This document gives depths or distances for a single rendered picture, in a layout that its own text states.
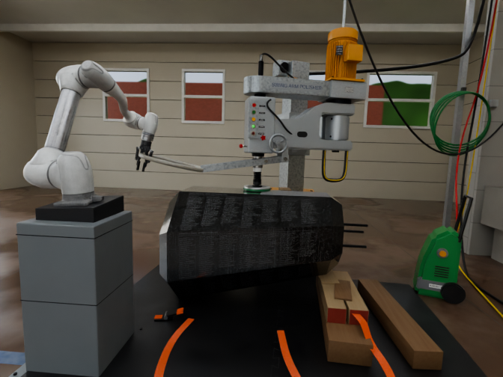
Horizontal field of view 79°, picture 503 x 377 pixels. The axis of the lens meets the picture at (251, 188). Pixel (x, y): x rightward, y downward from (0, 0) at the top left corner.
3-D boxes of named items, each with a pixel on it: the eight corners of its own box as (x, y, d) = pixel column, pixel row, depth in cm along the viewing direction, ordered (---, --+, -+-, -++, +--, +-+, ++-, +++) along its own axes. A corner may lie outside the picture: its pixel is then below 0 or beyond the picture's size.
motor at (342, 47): (346, 88, 266) (350, 40, 261) (367, 81, 236) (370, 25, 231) (316, 86, 260) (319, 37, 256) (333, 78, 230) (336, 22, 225)
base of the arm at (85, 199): (94, 206, 157) (93, 194, 156) (52, 206, 158) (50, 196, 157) (111, 198, 175) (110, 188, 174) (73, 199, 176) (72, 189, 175)
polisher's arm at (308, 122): (340, 162, 269) (343, 105, 263) (353, 164, 247) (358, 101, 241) (257, 160, 255) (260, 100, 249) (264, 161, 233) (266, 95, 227)
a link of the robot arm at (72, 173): (78, 195, 156) (72, 152, 152) (50, 194, 161) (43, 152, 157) (102, 189, 171) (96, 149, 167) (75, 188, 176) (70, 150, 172)
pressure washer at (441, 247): (455, 289, 276) (466, 193, 266) (465, 307, 244) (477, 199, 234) (412, 281, 290) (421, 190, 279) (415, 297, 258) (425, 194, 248)
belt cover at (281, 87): (349, 108, 267) (351, 88, 265) (365, 104, 242) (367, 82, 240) (240, 101, 249) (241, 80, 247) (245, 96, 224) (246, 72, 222)
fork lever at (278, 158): (283, 160, 259) (282, 155, 258) (290, 161, 240) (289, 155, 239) (200, 170, 247) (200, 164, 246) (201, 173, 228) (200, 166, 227)
